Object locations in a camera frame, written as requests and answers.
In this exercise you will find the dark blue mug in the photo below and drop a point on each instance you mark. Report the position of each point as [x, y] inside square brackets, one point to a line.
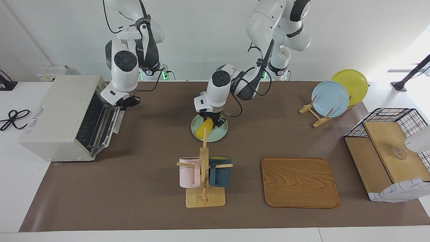
[221, 174]

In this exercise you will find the brown table mat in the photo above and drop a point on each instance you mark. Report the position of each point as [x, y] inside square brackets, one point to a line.
[151, 188]

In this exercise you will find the white toaster oven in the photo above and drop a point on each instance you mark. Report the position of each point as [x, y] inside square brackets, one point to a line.
[53, 117]

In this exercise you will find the yellow corn cob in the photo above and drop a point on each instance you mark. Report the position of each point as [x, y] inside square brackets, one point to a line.
[201, 131]

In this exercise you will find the pale green plate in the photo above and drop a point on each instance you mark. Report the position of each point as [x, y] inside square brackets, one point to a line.
[218, 134]

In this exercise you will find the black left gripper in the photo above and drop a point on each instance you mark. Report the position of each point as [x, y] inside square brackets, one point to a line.
[213, 116]

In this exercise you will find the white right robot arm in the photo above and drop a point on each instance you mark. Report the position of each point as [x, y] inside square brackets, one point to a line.
[124, 74]

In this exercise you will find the black clamp base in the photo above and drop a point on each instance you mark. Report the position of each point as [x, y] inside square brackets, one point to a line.
[6, 85]

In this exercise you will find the wooden mug tree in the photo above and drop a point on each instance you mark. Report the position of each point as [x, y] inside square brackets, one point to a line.
[205, 200]

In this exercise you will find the black camera stand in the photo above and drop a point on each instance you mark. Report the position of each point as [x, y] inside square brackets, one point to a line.
[411, 74]

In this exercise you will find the white rounded device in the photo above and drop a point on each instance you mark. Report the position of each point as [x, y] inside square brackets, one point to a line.
[420, 141]

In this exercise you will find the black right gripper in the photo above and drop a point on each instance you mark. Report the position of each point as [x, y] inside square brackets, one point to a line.
[127, 101]

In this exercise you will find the small clear glass dish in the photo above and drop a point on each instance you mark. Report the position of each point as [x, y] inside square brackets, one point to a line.
[399, 153]

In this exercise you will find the brown wooden tray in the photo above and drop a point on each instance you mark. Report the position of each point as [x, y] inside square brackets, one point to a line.
[299, 183]

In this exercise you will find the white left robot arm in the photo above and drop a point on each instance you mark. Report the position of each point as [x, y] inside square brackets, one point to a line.
[218, 87]

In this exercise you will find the white checked cloth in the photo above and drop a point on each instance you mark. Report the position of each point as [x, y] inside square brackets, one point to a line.
[399, 193]

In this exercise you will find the white power box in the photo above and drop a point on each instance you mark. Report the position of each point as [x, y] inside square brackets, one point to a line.
[50, 72]

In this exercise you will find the light blue plate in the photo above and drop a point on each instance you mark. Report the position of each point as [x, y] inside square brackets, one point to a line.
[331, 99]

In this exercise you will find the pink mug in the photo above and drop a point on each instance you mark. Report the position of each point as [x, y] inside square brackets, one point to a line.
[188, 174]

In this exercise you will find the wooden plate rack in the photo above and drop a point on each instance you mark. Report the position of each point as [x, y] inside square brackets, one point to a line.
[319, 122]

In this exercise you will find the yellow plate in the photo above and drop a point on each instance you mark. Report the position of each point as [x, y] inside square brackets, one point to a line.
[354, 84]

